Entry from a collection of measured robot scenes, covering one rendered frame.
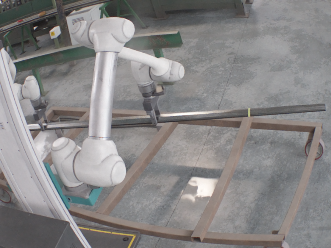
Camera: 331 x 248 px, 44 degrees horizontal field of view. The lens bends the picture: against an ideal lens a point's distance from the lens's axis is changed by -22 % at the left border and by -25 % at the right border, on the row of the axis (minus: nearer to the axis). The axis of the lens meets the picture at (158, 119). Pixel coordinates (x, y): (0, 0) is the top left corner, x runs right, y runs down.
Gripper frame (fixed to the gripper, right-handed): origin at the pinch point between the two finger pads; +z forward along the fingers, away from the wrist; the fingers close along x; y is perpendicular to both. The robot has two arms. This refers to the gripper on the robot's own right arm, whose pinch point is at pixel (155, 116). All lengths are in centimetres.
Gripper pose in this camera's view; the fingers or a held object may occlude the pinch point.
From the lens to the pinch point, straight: 288.7
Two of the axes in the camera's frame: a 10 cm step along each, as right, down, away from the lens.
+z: 2.5, 8.2, 5.1
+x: -2.5, 5.6, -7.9
